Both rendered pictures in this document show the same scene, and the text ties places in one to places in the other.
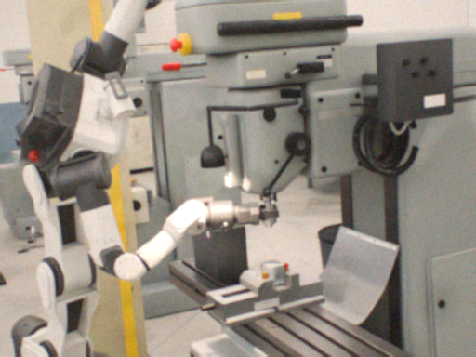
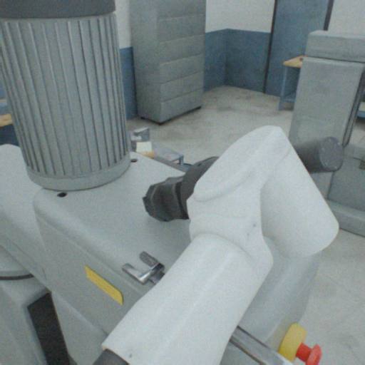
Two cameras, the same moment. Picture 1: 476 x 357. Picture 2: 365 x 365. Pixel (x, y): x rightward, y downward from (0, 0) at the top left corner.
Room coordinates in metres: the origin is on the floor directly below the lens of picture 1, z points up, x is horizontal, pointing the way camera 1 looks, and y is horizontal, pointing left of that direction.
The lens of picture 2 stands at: (2.24, 0.32, 2.22)
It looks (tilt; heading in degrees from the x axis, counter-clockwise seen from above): 32 degrees down; 246
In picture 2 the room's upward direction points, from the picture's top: straight up
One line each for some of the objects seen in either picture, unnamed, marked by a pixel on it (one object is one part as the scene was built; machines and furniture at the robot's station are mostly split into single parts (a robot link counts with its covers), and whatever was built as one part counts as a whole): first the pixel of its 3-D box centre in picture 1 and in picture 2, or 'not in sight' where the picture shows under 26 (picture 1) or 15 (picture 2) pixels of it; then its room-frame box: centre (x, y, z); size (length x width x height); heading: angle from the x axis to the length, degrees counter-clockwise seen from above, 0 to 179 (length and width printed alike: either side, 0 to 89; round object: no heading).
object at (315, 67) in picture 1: (302, 70); not in sight; (1.97, -0.21, 1.66); 0.12 x 0.04 x 0.04; 115
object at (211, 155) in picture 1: (212, 155); not in sight; (1.96, 0.06, 1.44); 0.07 x 0.07 x 0.06
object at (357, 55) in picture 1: (395, 60); (40, 209); (2.28, -0.54, 1.66); 0.80 x 0.23 x 0.20; 115
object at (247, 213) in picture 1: (239, 215); not in sight; (2.07, 0.00, 1.24); 0.13 x 0.12 x 0.10; 0
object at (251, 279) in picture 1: (257, 281); not in sight; (2.05, -0.04, 1.03); 0.12 x 0.06 x 0.04; 25
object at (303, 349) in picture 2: (176, 45); (307, 355); (1.96, 0.14, 1.76); 0.04 x 0.03 x 0.04; 25
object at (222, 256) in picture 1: (218, 245); not in sight; (2.44, 0.08, 1.04); 0.22 x 0.12 x 0.20; 25
